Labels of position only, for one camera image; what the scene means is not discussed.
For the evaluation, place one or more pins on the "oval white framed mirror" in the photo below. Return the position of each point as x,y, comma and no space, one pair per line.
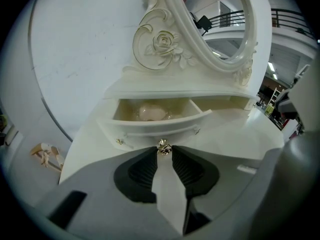
220,34

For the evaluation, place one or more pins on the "white drawer with gold knob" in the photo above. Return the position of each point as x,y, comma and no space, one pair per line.
155,129

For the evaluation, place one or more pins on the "wooden chair with brown seat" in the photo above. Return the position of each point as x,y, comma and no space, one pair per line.
40,149

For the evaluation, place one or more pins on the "person's white shirt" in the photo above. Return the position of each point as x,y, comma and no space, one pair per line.
300,184

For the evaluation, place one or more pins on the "black balcony railing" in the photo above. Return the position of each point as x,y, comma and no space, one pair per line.
287,11

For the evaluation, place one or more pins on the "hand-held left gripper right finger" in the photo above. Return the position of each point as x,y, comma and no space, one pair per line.
225,179

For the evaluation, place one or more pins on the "white dressing table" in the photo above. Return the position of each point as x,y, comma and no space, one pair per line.
225,134

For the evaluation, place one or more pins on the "pale pink round object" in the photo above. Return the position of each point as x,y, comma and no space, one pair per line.
152,112

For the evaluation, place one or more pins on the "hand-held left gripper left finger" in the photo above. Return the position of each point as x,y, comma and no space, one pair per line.
100,184

